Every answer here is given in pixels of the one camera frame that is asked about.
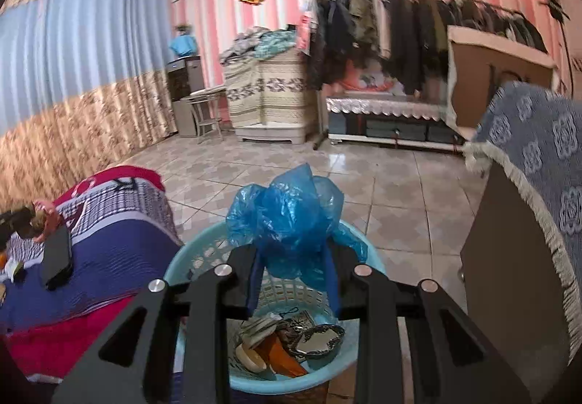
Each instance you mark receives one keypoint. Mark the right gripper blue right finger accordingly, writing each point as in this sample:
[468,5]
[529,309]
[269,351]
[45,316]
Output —
[331,281]

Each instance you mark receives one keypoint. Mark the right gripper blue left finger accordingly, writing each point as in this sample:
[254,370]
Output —
[255,282]

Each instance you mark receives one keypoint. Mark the blue plastic bag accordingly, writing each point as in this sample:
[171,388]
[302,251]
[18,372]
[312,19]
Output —
[290,222]

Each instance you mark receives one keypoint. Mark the trash pile inside basket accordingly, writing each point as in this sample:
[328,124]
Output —
[280,342]

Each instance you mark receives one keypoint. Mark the person's left hand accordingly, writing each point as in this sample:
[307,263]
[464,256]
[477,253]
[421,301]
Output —
[52,219]

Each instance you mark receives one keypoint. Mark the orange fruit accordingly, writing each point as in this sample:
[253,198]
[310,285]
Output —
[3,260]

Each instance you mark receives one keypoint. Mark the white crumpled wrapper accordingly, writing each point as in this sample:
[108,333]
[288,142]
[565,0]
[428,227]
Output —
[13,268]

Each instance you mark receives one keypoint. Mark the striped blue red bed blanket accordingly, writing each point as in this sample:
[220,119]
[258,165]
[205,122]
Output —
[122,235]

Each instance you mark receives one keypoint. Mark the blue and floral curtain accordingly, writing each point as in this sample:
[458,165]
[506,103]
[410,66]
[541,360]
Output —
[83,86]

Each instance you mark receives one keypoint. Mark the patterned cloth covered cabinet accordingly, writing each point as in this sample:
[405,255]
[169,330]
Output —
[268,100]

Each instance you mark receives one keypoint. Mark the small metal stool table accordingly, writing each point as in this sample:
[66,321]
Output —
[201,114]

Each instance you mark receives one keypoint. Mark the low tv cabinet lace cover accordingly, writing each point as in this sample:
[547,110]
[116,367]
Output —
[399,121]

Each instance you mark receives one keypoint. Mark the dark brown cabinet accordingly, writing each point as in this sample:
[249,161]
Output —
[514,294]

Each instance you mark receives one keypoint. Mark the grey water dispenser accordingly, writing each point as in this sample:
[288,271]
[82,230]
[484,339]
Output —
[184,77]

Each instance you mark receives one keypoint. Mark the pile of folded clothes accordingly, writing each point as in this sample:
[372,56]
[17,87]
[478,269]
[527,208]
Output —
[258,42]

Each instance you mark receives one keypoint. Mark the blue covered water bottle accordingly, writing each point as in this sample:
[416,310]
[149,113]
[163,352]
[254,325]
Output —
[184,44]

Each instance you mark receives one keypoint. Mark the clothes rack with dark garments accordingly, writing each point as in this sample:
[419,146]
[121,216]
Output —
[395,46]

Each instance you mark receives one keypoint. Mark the blue floral fringed cloth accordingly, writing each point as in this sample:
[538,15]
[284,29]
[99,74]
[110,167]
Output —
[534,134]

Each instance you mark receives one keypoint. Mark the brown board white frame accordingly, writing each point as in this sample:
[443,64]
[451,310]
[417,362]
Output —
[480,62]

